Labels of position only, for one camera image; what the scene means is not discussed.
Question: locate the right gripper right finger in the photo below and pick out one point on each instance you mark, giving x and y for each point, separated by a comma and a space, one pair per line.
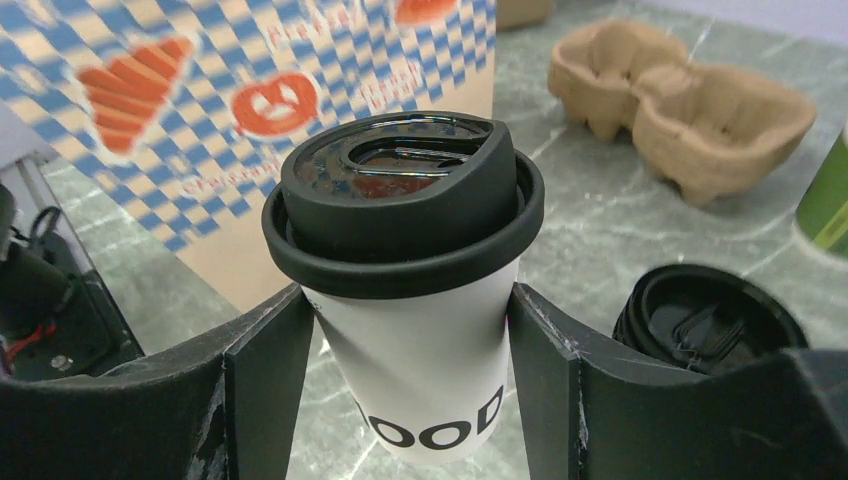
592, 408

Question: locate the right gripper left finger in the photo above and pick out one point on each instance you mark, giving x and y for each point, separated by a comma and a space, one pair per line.
222, 405

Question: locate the white paper coffee cup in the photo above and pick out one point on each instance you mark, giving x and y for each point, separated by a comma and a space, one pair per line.
428, 373

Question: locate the black cup lid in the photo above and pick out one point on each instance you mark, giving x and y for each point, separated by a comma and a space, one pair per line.
403, 204

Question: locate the blue checkered paper bag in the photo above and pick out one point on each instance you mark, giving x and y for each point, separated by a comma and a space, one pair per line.
184, 111

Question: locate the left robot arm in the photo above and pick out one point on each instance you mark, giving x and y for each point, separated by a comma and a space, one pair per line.
57, 319

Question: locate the stack of black lids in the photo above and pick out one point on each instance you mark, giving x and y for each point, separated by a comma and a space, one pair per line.
703, 319

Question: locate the stack of paper cups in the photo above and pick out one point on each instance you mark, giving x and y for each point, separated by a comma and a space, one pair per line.
821, 216

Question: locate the brown cardboard cup carrier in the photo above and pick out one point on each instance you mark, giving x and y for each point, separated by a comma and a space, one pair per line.
715, 130

